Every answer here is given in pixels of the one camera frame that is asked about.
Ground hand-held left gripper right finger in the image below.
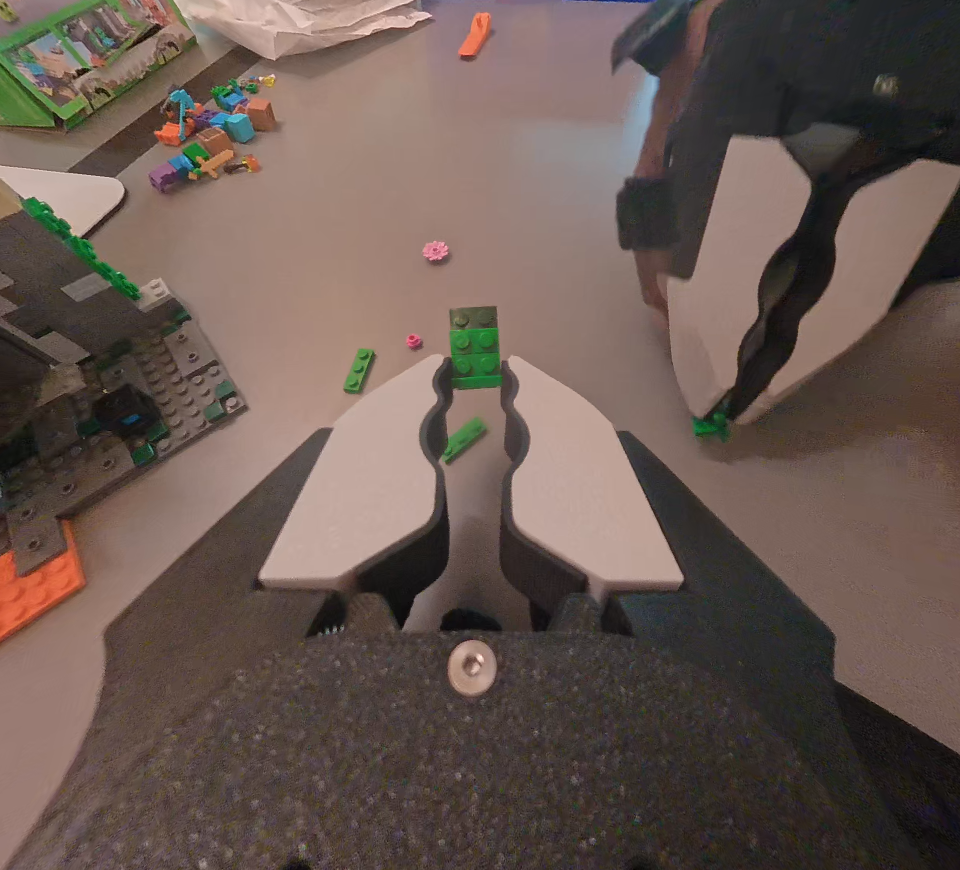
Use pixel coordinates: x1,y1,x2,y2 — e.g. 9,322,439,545
499,356,686,630

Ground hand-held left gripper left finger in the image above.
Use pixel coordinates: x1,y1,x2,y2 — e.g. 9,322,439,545
257,353,451,625

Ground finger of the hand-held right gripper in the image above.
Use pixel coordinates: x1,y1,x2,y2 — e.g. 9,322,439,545
666,134,816,421
729,160,960,426

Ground green toy brick stack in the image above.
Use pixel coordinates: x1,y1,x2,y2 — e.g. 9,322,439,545
447,305,504,390

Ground person's right hand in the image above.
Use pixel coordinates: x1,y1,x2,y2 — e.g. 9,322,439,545
633,0,721,320

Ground grey toy brick building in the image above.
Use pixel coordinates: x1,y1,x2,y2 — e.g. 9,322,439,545
0,176,250,644

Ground orange brick separator tool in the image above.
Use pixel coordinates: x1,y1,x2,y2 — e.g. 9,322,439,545
458,12,494,60

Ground pile of colourful toy bricks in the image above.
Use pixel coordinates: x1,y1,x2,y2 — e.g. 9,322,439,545
147,74,280,196

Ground white rounded board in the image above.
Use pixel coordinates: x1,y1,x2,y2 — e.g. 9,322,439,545
0,165,126,240

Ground white paper bag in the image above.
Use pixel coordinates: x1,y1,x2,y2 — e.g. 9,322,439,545
174,0,435,59

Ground toy brick set box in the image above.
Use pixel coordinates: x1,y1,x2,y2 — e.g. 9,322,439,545
0,0,198,133

